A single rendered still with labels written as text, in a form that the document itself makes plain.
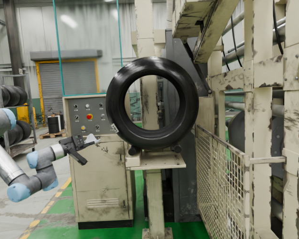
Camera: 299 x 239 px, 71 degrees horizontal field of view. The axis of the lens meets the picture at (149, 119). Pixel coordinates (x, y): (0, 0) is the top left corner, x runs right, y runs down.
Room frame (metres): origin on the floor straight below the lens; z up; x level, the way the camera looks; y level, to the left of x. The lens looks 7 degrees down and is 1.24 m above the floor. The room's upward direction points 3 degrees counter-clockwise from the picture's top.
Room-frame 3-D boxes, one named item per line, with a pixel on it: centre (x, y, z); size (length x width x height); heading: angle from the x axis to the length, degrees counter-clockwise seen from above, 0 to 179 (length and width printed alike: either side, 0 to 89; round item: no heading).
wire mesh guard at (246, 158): (1.18, -0.35, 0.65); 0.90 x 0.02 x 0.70; 179
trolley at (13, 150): (4.46, 3.08, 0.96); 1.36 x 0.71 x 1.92; 3
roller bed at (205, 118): (1.62, -0.41, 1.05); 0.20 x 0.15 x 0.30; 179
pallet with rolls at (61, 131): (7.46, 3.38, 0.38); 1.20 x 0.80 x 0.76; 11
